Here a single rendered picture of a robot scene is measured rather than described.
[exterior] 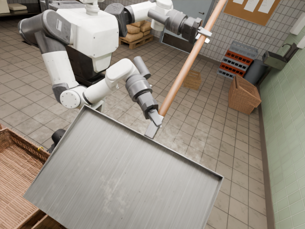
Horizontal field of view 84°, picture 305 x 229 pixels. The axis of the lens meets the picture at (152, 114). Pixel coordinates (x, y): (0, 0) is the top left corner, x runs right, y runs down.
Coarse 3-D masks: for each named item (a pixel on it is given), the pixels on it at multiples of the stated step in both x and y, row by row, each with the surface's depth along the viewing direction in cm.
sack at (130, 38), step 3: (138, 33) 431; (141, 33) 438; (126, 36) 406; (129, 36) 404; (132, 36) 408; (135, 36) 417; (138, 36) 428; (141, 36) 439; (123, 39) 413; (126, 39) 409; (129, 39) 405; (132, 39) 408; (135, 39) 420; (138, 39) 437
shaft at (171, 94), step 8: (224, 0) 80; (216, 8) 78; (216, 16) 77; (208, 24) 75; (200, 40) 72; (200, 48) 71; (192, 56) 69; (184, 64) 68; (184, 72) 66; (176, 80) 65; (176, 88) 64; (168, 96) 63; (168, 104) 62; (160, 112) 61
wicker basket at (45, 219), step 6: (48, 216) 69; (42, 222) 66; (48, 222) 71; (54, 222) 77; (36, 228) 64; (42, 228) 69; (48, 228) 74; (54, 228) 80; (60, 228) 82; (66, 228) 83
